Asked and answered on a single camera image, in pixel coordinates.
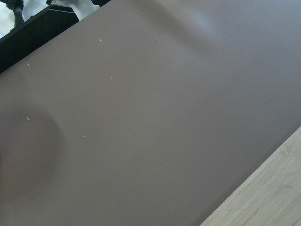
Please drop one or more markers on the bamboo cutting board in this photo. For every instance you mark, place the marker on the bamboo cutting board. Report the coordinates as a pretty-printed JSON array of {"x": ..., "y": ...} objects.
[{"x": 271, "y": 196}]

